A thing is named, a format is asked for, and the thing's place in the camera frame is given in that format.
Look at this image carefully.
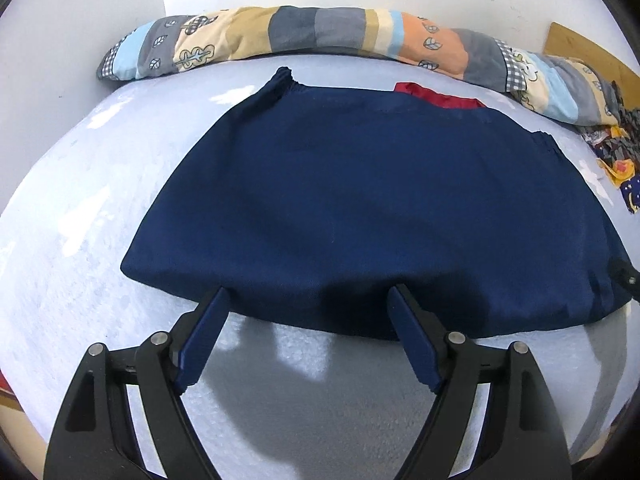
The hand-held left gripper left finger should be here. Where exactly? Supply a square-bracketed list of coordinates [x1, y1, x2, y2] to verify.
[44, 287, 232, 480]

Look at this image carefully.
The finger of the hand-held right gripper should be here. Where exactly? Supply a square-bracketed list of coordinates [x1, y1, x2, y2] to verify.
[611, 259, 640, 303]

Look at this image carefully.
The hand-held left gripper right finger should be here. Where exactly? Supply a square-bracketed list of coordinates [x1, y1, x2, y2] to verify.
[387, 284, 573, 480]

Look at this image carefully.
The navy work jacket red collar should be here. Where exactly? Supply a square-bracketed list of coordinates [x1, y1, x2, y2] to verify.
[121, 66, 633, 339]

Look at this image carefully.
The navy star-print cloth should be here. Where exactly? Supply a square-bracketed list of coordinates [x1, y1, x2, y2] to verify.
[597, 157, 640, 216]

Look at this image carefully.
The dark leaf-print cloth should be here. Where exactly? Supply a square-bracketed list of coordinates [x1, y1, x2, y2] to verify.
[580, 85, 640, 166]

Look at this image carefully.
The light blue cloud-print bed sheet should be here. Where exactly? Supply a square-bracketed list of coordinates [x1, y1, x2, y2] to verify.
[0, 52, 640, 480]

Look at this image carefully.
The wooden headboard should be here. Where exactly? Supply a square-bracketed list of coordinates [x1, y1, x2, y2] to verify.
[544, 22, 640, 111]

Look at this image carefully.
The rolled patchwork quilt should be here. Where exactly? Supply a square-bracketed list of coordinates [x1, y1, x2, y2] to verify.
[96, 6, 623, 126]

